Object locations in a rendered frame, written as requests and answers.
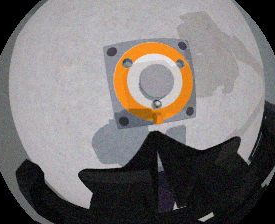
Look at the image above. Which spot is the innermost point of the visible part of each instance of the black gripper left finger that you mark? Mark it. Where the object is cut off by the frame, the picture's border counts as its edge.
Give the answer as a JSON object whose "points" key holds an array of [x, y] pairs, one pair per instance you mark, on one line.
{"points": [[140, 175]]}

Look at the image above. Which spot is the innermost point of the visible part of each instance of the orange round plate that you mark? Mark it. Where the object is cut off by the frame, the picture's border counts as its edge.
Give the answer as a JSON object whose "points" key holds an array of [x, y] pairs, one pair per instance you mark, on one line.
{"points": [[128, 89]]}

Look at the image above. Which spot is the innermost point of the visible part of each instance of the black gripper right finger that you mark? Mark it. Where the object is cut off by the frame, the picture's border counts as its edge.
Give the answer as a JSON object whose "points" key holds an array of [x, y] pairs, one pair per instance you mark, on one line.
{"points": [[183, 163]]}

